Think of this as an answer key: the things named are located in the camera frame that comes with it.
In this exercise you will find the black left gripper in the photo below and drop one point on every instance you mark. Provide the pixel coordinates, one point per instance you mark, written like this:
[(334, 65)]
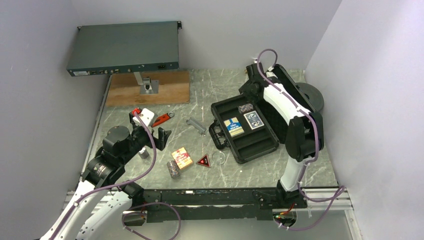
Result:
[(162, 136)]

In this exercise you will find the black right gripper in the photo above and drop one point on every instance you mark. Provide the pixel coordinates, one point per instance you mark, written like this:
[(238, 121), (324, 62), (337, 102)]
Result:
[(244, 89)]

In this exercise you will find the blue 10 chip stack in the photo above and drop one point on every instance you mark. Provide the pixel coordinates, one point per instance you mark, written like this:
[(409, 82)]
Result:
[(245, 108)]

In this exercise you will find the purple 500 chip stack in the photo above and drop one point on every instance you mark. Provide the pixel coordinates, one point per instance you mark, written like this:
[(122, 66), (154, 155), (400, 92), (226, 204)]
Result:
[(143, 153)]

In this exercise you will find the blue playing card deck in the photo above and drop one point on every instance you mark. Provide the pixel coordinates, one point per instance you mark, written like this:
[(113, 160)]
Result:
[(253, 119)]

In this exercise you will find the black poker set case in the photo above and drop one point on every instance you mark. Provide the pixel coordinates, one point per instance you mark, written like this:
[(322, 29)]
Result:
[(245, 147)]

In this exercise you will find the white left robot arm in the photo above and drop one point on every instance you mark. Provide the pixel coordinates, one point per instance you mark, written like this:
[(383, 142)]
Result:
[(98, 195)]

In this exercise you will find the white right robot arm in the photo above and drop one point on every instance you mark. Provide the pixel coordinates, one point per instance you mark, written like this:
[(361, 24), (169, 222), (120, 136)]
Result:
[(291, 116)]

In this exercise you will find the blue texas holdem booklet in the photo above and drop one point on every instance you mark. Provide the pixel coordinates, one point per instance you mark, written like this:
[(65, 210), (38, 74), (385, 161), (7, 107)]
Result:
[(234, 127)]

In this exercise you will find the brown wooden board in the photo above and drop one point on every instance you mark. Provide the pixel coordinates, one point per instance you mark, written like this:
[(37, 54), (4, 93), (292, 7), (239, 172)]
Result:
[(174, 88)]

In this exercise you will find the dark grey round disc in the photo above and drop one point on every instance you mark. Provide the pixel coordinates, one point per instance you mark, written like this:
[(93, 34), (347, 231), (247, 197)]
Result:
[(314, 96)]

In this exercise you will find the grey metal stand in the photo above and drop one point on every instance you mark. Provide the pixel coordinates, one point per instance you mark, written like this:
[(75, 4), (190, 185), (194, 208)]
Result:
[(147, 85)]

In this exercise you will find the red playing card deck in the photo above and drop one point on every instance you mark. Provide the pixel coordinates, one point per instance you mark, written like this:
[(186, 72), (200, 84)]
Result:
[(182, 158)]

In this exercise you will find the multicolour lying chip stack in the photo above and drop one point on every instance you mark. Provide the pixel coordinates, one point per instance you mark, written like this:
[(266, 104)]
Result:
[(173, 169)]

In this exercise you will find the clear round disc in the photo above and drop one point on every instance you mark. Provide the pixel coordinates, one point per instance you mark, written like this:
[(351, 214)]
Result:
[(219, 158)]

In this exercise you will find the red triangular dealer button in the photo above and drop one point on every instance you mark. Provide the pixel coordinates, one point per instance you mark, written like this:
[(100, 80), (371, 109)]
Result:
[(204, 161)]

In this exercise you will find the dark green rack server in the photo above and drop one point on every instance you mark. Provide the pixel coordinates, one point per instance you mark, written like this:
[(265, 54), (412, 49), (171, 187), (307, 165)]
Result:
[(125, 48)]

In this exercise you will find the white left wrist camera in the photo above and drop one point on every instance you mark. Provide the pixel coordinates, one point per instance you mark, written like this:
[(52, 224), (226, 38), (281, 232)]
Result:
[(144, 115)]

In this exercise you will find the red handled adjustable wrench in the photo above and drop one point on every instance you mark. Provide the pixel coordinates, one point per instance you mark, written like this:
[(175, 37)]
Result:
[(162, 119)]

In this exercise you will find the grey plastic bracket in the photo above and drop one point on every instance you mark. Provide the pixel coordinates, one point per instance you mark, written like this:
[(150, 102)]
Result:
[(196, 124)]

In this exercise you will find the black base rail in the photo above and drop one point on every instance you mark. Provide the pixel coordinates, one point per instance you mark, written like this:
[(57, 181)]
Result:
[(260, 203)]

